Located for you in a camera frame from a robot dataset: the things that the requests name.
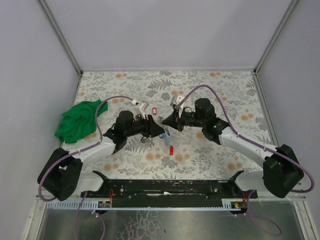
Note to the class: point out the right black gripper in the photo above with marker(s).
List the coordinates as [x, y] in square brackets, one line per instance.
[177, 121]

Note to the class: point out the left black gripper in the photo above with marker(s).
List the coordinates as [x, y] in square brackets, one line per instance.
[150, 125]

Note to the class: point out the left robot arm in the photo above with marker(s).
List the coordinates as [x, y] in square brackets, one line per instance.
[61, 173]

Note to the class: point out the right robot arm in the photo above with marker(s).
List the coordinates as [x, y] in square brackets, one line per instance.
[279, 172]

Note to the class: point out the red key tag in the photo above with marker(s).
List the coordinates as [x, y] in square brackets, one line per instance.
[154, 111]

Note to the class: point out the green cloth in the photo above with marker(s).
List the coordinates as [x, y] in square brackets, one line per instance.
[78, 122]

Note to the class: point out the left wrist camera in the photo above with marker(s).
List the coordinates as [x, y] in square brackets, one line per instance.
[142, 107]

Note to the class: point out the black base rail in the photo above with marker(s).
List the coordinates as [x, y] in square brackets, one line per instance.
[167, 194]

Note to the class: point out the white cable duct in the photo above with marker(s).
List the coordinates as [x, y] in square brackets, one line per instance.
[74, 204]

